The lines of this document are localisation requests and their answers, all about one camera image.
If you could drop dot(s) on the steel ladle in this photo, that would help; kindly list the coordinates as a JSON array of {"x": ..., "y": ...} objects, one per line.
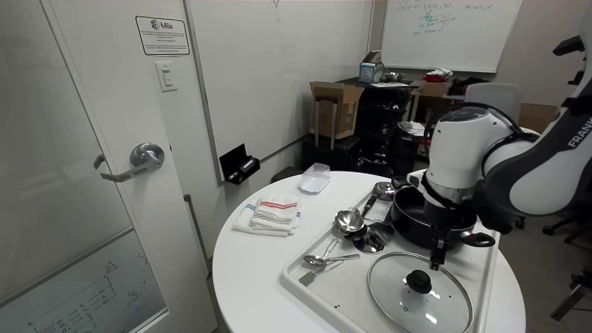
[{"x": 352, "y": 220}]

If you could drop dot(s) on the steel measuring cup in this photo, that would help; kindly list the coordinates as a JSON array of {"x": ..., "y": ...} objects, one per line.
[{"x": 370, "y": 242}]

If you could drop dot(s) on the black cooking pot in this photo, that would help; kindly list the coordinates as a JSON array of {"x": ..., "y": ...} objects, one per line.
[{"x": 409, "y": 220}]

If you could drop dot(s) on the white light switch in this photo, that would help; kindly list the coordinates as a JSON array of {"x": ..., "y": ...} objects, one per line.
[{"x": 165, "y": 75}]

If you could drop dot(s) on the small steel spoon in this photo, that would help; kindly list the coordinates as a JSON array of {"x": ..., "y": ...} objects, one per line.
[{"x": 320, "y": 260}]

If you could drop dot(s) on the wooden shelf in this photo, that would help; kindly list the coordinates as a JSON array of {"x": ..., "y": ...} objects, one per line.
[{"x": 431, "y": 100}]

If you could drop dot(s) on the white plastic tray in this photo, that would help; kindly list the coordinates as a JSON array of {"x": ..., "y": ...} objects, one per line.
[{"x": 339, "y": 292}]

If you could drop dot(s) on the glass lid with black knob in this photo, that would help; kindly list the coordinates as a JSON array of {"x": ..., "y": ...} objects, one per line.
[{"x": 418, "y": 297}]

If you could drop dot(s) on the black marker holder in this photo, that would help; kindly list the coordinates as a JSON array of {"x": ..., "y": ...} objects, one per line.
[{"x": 237, "y": 164}]

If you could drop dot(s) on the clear plastic container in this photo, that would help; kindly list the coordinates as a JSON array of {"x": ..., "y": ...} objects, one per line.
[{"x": 315, "y": 177}]

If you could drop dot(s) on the wall whiteboard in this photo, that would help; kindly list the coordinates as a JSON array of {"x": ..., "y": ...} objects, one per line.
[{"x": 461, "y": 35}]

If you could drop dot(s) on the black cabinet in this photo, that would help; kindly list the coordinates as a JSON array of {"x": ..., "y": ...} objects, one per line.
[{"x": 381, "y": 148}]

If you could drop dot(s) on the silver door handle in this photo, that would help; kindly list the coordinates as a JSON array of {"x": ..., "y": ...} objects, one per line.
[{"x": 143, "y": 157}]

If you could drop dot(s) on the cardboard box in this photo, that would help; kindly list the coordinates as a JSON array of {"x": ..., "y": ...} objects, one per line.
[{"x": 333, "y": 107}]

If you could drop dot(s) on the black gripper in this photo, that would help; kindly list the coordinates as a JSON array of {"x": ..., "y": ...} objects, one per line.
[{"x": 455, "y": 218}]

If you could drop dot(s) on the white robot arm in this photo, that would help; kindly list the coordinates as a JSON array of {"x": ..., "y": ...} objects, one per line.
[{"x": 483, "y": 164}]

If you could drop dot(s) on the grey office chair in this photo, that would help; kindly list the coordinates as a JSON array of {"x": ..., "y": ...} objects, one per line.
[{"x": 503, "y": 96}]

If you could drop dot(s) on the door sign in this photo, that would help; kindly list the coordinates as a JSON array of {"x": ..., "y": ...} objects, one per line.
[{"x": 161, "y": 35}]

